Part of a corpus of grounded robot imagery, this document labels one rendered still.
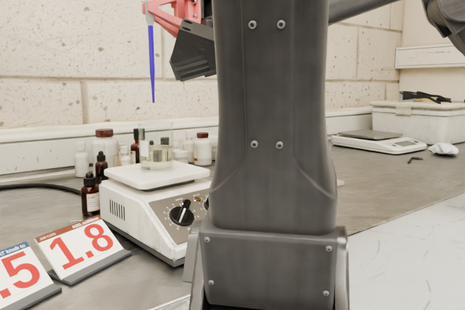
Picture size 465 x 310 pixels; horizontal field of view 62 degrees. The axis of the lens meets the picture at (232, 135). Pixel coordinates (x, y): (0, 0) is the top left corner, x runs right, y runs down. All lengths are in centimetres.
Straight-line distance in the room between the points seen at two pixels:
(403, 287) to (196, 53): 33
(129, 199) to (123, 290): 13
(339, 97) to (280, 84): 148
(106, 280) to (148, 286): 5
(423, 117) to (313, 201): 133
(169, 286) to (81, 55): 72
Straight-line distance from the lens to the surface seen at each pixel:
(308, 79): 16
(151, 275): 47
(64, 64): 103
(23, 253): 49
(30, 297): 46
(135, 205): 52
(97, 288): 46
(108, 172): 59
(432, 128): 150
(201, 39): 40
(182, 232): 48
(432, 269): 53
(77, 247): 51
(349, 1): 65
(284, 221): 19
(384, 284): 48
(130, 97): 108
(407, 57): 193
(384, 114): 158
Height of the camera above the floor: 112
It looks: 8 degrees down
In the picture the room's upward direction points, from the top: straight up
